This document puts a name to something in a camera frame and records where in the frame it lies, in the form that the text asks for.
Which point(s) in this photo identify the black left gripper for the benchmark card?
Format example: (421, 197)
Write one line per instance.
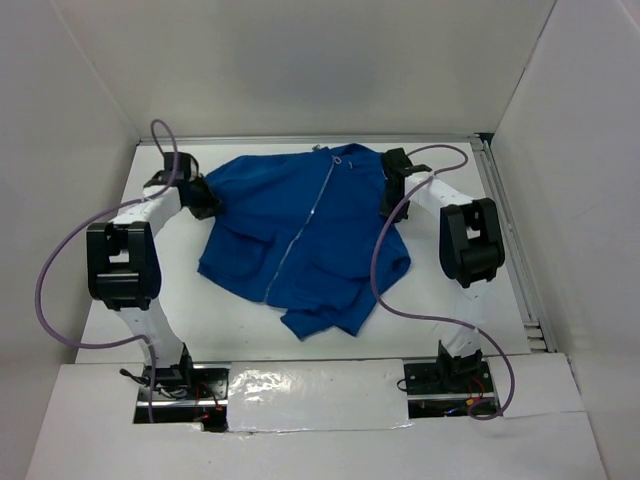
(211, 204)

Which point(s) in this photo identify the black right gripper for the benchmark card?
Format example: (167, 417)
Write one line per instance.
(386, 209)

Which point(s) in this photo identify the blue jacket white lining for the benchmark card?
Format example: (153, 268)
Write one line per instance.
(302, 232)

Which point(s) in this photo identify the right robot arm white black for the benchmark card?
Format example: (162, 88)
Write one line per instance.
(471, 251)

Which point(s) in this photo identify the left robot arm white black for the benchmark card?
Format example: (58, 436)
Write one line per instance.
(124, 269)

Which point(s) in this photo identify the white glossy taped sheet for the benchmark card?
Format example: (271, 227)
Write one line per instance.
(283, 397)

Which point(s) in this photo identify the aluminium frame rail back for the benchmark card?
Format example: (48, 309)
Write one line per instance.
(472, 139)

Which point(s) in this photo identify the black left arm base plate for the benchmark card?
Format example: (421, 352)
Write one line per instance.
(202, 398)

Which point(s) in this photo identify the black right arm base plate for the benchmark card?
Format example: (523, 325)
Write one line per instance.
(428, 379)

